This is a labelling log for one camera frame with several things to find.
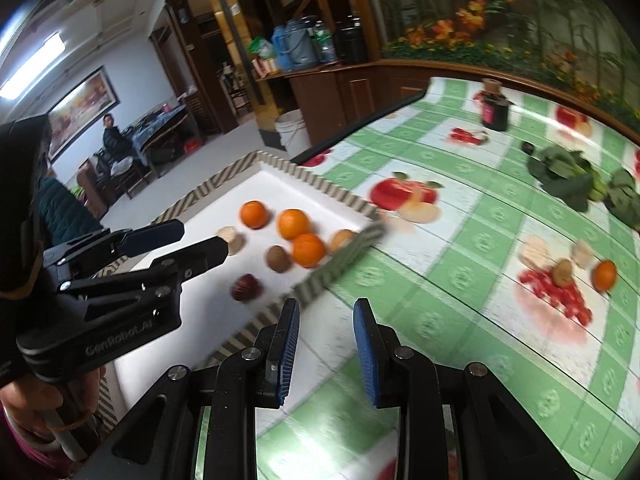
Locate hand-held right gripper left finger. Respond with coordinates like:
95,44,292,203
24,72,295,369
111,297,301,480

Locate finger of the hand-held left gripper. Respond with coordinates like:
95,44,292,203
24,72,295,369
42,218,186,282
62,235,232,311

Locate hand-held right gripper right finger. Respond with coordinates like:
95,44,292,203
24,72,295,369
352,297,577,480

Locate white tray with striped rim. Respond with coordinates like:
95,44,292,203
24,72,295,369
95,151,388,433

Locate dark red fruit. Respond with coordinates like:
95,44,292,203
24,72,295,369
230,273,262,305

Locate orange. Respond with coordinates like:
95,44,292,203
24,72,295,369
240,200,270,231
591,259,618,292
291,233,327,268
276,208,312,241

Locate brown round fruit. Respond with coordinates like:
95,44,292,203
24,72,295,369
551,258,575,287
265,245,291,274
327,229,357,255

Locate person's left forearm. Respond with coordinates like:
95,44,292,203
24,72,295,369
0,405,72,480

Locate person's left hand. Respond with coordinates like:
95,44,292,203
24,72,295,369
0,365,108,442

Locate person's dark quilted jacket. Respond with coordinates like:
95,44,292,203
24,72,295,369
34,176,102,252

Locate dining table with blue cloth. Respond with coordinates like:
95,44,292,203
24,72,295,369
125,104,202,166

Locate green checked fruit-print tablecloth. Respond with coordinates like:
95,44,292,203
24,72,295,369
195,76,640,480

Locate white plastic bucket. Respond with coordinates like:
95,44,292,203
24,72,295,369
274,109,311,160

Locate wooden chair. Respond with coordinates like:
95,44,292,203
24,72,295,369
219,64,252,117

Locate pink box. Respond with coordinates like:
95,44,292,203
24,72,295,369
252,57,281,79

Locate ceiling light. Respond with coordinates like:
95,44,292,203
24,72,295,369
0,32,66,101

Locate green snack packet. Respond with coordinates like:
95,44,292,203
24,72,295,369
248,36,276,59

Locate wooden sideboard cabinet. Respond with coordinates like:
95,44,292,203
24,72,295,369
287,59,432,152

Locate blue plastic jug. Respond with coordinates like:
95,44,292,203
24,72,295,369
272,19,321,72

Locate black pot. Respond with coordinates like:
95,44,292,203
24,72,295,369
335,20,369,65

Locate dark leafy greens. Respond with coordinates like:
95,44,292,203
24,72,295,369
602,167,640,234
520,141,609,213

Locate dark jar with cork lid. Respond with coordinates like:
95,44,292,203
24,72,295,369
480,79,511,132

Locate framed wall painting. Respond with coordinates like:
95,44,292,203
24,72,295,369
47,66,121,162

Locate flower garden wall mural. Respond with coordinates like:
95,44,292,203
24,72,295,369
360,0,640,126

